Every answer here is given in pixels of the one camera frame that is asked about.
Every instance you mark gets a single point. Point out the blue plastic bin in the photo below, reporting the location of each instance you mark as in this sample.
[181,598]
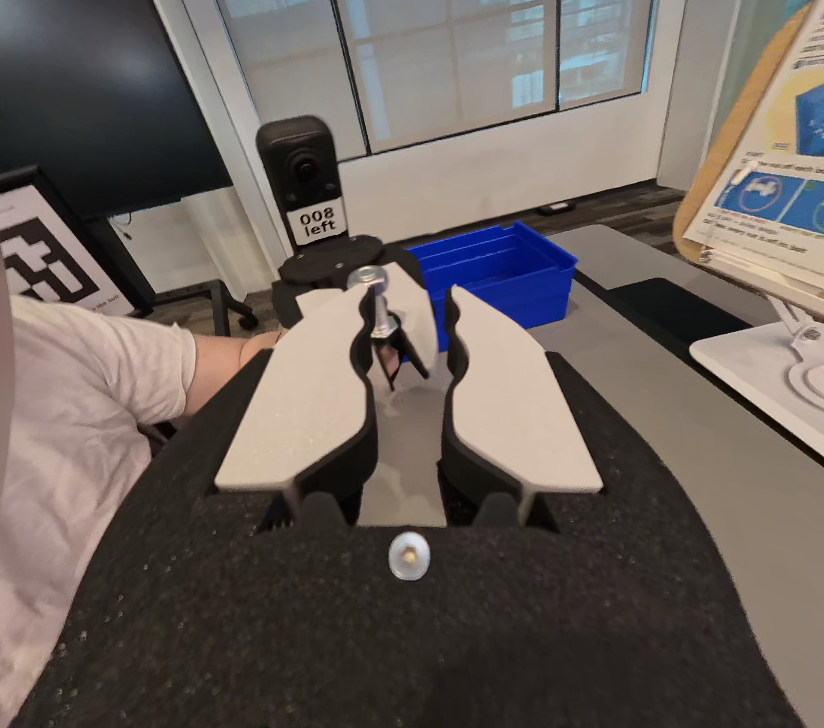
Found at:
[515,290]

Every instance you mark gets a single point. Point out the white document stand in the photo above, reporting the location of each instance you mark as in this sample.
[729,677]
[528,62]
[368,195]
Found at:
[740,367]

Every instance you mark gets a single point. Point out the large black monitor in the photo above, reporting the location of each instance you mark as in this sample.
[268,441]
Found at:
[83,65]

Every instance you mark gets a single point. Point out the printed instruction sheet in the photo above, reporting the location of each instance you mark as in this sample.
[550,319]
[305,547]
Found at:
[772,194]

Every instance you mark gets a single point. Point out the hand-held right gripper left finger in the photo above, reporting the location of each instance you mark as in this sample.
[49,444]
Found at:
[296,412]

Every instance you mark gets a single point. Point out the person's left forearm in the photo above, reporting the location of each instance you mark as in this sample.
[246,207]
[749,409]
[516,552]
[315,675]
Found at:
[219,361]

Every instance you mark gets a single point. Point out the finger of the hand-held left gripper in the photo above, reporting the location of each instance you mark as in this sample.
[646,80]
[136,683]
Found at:
[415,310]
[318,302]

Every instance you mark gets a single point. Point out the glass window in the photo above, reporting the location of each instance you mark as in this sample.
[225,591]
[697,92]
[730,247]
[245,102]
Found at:
[450,1]

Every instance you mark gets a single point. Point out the white sign board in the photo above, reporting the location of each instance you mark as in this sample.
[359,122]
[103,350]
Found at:
[45,252]

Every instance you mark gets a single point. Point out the black monitor stand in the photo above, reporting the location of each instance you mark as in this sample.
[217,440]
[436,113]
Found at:
[193,297]

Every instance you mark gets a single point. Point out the small black floor box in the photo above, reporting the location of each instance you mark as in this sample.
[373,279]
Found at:
[557,208]

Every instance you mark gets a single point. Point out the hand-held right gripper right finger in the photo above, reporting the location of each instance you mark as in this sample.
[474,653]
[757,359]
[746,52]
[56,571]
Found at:
[521,412]

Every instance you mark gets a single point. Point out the silver hex bolt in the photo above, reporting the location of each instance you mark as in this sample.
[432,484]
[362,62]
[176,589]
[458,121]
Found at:
[367,277]

